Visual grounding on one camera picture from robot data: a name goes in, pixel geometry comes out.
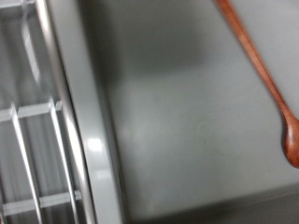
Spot metal wire dish rack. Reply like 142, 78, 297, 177
0, 0, 96, 224

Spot grey plastic crate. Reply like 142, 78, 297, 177
46, 0, 299, 224

